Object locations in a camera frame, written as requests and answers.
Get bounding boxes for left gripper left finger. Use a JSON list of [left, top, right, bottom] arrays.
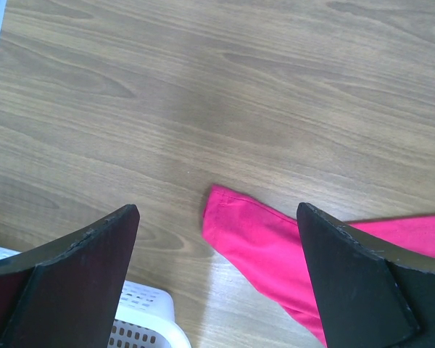
[[0, 204, 140, 347]]

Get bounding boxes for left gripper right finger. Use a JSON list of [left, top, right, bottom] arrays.
[[297, 203, 435, 347]]

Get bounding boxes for pink t shirt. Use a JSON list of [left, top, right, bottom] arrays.
[[202, 185, 435, 344]]

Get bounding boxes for white laundry basket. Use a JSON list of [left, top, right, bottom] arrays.
[[0, 247, 190, 347]]

